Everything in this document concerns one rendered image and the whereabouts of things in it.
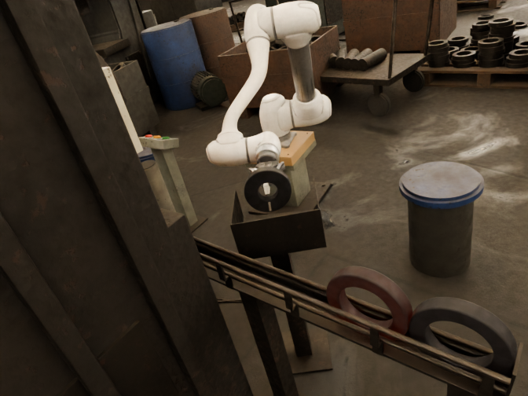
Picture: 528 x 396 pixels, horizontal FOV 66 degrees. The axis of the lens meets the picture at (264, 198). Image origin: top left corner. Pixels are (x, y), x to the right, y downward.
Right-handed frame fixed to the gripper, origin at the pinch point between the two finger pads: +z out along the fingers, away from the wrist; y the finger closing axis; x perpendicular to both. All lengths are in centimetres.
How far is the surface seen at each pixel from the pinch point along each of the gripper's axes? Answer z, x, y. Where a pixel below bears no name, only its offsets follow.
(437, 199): -20, -29, -60
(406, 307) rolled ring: 58, -3, -28
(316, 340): 2, -72, -5
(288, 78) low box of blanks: -243, -22, -11
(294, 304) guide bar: 45.9, -9.6, -5.3
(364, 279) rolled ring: 55, 3, -21
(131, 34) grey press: -392, 31, 161
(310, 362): 11, -72, -2
